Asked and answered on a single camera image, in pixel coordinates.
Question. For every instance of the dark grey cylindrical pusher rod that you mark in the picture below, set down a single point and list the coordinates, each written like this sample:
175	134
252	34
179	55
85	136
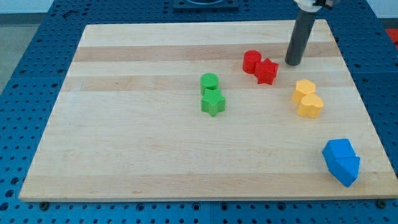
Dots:
300	36

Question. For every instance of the white rod mount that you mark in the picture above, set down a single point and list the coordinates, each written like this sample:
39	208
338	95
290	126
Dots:
314	5

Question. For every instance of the yellow hexagon block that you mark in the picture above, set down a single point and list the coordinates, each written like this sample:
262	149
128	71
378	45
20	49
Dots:
302	88

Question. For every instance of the yellow heart block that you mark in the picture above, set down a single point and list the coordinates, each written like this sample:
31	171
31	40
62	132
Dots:
311	106

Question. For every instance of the red star block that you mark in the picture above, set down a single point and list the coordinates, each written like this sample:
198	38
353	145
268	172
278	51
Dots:
266	71

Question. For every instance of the red cylinder block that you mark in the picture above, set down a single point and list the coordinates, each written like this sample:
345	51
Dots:
250	59

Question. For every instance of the green cylinder block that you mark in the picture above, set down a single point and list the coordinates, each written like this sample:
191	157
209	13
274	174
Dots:
208	81

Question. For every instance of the green star block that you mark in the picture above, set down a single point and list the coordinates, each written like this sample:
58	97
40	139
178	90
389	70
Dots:
213	102

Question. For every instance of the blue cube block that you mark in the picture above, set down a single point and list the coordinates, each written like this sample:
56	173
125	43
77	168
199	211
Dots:
337	148

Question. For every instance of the wooden board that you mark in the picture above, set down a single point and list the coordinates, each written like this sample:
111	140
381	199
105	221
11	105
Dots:
127	125

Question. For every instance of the blue triangle block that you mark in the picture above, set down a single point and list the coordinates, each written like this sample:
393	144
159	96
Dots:
345	169

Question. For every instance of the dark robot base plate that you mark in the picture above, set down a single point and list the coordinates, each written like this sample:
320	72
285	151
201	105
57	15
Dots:
207	5

